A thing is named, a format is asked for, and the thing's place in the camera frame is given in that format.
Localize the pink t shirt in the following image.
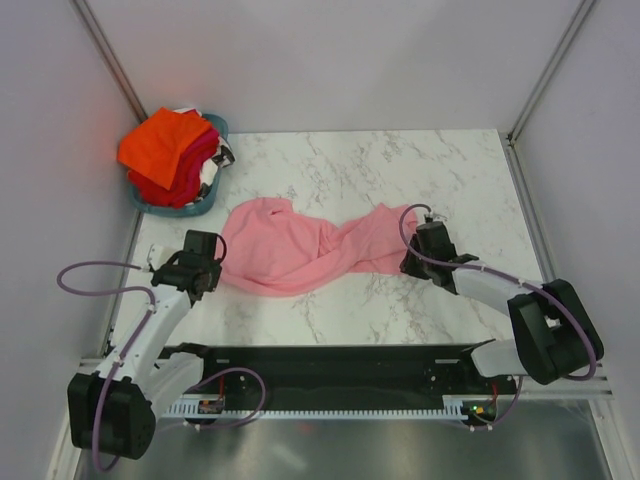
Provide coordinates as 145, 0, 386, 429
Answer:
221, 198, 418, 297

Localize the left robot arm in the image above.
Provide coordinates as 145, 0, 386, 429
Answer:
67, 230, 228, 462

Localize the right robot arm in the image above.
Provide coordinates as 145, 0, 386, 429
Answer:
399, 221, 604, 394

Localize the teal laundry basket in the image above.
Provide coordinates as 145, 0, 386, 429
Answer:
127, 109, 235, 218

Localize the red t shirt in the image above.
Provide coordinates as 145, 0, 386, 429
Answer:
127, 151, 208, 208

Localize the magenta t shirt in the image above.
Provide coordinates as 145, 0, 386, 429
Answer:
181, 126, 220, 167

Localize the orange t shirt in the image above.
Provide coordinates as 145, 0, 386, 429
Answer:
117, 108, 212, 188

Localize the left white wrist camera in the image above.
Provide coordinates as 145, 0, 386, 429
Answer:
144, 244, 180, 272

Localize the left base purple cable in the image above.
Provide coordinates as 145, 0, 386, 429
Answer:
182, 367, 266, 432

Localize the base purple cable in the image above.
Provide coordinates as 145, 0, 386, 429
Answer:
182, 367, 266, 432
467, 379, 524, 433

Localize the right aluminium frame post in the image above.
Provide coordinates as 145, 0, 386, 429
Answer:
504, 0, 601, 146

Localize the aluminium frame post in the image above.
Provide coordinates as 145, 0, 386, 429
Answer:
504, 0, 601, 146
69, 0, 148, 123

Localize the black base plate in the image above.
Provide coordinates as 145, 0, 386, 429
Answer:
161, 343, 516, 404

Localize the white slotted cable duct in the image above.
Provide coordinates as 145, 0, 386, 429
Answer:
163, 392, 468, 421

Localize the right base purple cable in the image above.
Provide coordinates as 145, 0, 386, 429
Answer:
467, 379, 524, 433

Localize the left aluminium frame post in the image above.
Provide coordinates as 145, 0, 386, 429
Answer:
69, 0, 148, 123

